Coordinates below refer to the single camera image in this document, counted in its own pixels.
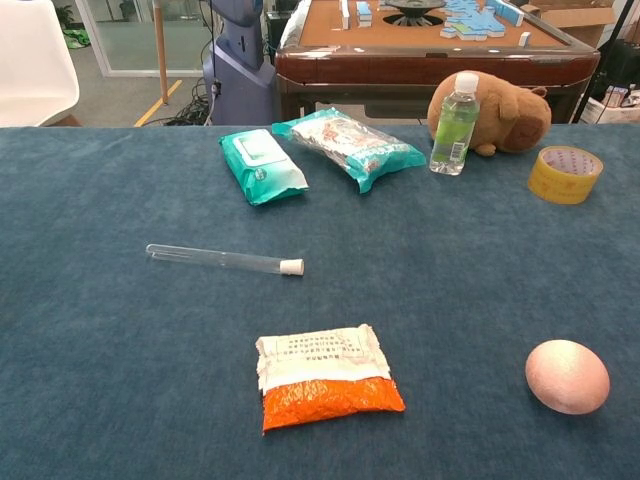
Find clear glass test tube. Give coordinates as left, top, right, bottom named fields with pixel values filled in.
left=145, top=243, right=284, bottom=275

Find teal wet wipes pack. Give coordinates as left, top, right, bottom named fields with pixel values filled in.
left=218, top=128, right=310, bottom=207

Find teal snack bag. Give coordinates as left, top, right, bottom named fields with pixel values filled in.
left=271, top=107, right=428, bottom=194

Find orange and white packet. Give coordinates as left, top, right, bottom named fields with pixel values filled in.
left=255, top=322, right=407, bottom=435

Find clear bottle with green label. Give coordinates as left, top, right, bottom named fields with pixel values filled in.
left=428, top=71, right=482, bottom=177

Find blue-grey machine base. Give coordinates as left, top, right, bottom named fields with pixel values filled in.
left=202, top=0, right=279, bottom=126

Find brown mahjong table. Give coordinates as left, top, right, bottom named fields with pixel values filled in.
left=274, top=0, right=602, bottom=126

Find white plastic bag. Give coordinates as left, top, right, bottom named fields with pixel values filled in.
left=279, top=0, right=314, bottom=51

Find brown capybara plush toy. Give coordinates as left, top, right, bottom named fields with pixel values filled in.
left=426, top=69, right=553, bottom=158

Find wooden pole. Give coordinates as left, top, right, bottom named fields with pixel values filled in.
left=152, top=0, right=170, bottom=106

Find blue tablecloth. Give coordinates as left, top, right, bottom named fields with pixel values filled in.
left=0, top=123, right=640, bottom=480

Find black mahjong table centre dish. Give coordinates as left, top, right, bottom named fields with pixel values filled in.
left=382, top=0, right=448, bottom=26

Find yellow tape roll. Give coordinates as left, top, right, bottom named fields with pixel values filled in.
left=527, top=145, right=605, bottom=206

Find pile of blue mahjong tiles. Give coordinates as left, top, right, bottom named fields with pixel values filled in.
left=439, top=0, right=509, bottom=41

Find pink egg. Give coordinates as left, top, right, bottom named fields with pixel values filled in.
left=524, top=339, right=612, bottom=416

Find row of blue mahjong tiles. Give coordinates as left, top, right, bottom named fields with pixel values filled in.
left=487, top=0, right=525, bottom=27

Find green floor object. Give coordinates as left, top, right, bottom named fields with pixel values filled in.
left=64, top=28, right=92, bottom=50

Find white printed boxes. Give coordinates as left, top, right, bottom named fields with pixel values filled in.
left=582, top=84, right=640, bottom=125

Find green potted plant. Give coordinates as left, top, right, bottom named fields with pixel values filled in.
left=52, top=4, right=76, bottom=31

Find cardboard box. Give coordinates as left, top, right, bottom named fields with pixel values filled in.
left=519, top=0, right=619, bottom=50

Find white plastic chair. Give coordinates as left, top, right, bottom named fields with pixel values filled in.
left=0, top=0, right=81, bottom=128

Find black equipment case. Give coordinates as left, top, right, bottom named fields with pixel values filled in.
left=597, top=38, right=640, bottom=101

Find black floor cables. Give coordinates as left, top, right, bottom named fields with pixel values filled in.
left=164, top=77, right=217, bottom=126

